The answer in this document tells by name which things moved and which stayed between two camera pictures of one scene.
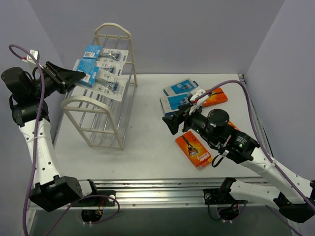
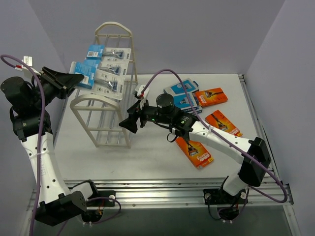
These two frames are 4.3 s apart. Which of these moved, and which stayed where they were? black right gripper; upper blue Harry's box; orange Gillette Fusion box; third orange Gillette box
Moved: black right gripper
Stayed: orange Gillette Fusion box; third orange Gillette box; upper blue Harry's box
